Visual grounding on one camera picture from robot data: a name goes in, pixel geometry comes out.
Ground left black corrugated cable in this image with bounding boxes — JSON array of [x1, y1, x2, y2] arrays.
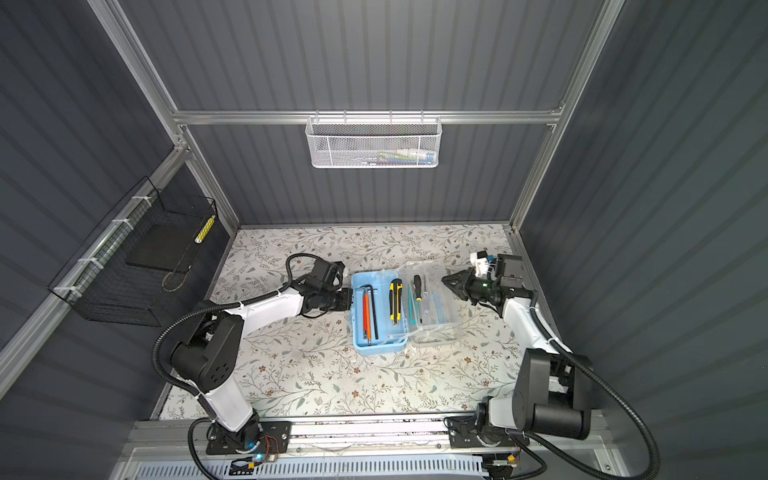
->
[[151, 252, 328, 480]]

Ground black yellow screwdriver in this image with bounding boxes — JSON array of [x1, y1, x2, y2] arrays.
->
[[413, 275, 423, 324]]

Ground orange pencil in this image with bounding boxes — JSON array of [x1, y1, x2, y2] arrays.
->
[[363, 291, 372, 345]]

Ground clear tool box lid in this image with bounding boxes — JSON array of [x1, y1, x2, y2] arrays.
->
[[397, 260, 462, 348]]

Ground right black corrugated cable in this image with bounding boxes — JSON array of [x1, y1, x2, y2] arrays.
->
[[509, 305, 661, 480]]

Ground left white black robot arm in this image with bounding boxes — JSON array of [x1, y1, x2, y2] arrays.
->
[[152, 253, 352, 435]]

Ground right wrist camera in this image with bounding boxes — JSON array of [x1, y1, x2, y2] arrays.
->
[[470, 250, 496, 280]]

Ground black corrugated cable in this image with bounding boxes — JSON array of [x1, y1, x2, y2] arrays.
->
[[509, 305, 661, 480], [151, 252, 328, 480]]

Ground red handled hex key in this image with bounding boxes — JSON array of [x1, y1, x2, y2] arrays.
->
[[362, 288, 371, 345]]

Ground black wire mesh basket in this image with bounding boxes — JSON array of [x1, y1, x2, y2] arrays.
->
[[48, 183, 218, 327]]

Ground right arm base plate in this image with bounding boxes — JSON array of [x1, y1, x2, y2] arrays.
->
[[443, 416, 526, 449]]

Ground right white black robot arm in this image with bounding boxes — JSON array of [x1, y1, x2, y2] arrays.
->
[[442, 250, 592, 443]]

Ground blue plastic tool box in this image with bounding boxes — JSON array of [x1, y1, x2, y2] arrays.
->
[[350, 270, 408, 356]]

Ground white wire mesh basket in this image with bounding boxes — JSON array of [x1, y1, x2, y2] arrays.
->
[[305, 117, 443, 169]]

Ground black foam pad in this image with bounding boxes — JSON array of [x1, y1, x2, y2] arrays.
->
[[126, 225, 202, 273]]

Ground markers in white basket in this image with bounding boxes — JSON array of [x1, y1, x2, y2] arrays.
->
[[351, 148, 438, 167]]

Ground white slotted cable duct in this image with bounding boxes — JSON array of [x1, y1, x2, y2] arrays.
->
[[134, 454, 490, 480]]

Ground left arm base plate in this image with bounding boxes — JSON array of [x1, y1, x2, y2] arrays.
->
[[205, 421, 293, 455]]

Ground teal utility knife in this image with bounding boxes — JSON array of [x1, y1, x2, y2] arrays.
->
[[407, 283, 418, 328]]

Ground yellow black utility knife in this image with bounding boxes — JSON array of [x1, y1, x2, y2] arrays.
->
[[389, 278, 403, 326]]

